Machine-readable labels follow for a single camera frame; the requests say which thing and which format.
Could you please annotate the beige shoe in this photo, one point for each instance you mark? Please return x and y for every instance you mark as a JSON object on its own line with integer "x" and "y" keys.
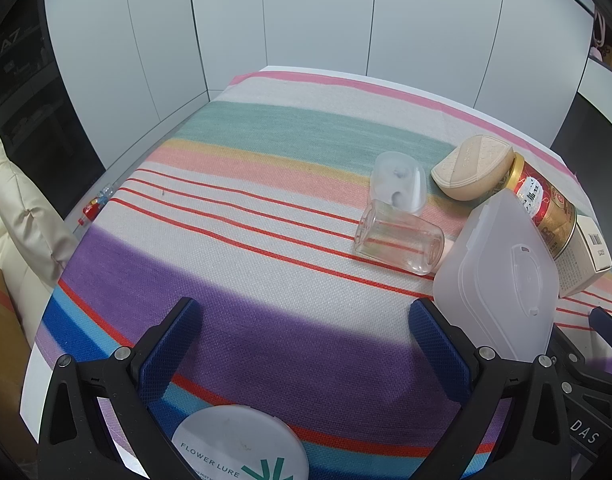
{"x": 473, "y": 167}

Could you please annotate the black cabinet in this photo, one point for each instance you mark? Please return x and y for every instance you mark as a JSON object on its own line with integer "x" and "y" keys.
{"x": 31, "y": 85}

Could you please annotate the shelf with pink items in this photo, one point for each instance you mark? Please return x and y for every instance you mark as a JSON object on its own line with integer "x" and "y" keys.
{"x": 608, "y": 45}

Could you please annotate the white round lid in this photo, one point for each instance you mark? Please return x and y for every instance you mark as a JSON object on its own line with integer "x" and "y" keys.
{"x": 241, "y": 442}

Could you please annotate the red and gold can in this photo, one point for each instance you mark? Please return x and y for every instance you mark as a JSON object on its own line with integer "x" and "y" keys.
{"x": 546, "y": 205}

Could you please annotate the translucent plastic lidded box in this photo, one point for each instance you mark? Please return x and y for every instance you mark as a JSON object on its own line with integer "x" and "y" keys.
{"x": 501, "y": 280}

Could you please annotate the brown cardboard box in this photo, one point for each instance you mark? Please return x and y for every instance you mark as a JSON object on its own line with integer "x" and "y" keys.
{"x": 3, "y": 340}

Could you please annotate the small plastic bottle red label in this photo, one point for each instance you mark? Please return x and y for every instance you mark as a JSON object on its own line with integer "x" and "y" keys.
{"x": 93, "y": 205}

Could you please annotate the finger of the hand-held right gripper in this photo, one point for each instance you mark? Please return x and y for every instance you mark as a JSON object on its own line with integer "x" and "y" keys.
{"x": 586, "y": 385}
{"x": 607, "y": 324}

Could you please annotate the cream padded jacket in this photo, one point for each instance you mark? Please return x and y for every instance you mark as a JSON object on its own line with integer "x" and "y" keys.
{"x": 23, "y": 225}

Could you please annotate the striped colourful tablecloth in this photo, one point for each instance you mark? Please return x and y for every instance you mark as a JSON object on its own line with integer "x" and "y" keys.
{"x": 266, "y": 220}

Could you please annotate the cream cardboard box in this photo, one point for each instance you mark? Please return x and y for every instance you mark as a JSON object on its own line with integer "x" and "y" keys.
{"x": 583, "y": 257}

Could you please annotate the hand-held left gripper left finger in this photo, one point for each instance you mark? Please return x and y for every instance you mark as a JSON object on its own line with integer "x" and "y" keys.
{"x": 167, "y": 355}

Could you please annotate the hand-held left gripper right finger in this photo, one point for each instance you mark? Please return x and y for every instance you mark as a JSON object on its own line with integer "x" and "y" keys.
{"x": 438, "y": 355}

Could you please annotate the clear plastic cup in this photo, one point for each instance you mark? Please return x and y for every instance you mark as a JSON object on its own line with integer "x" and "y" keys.
{"x": 398, "y": 182}
{"x": 398, "y": 239}

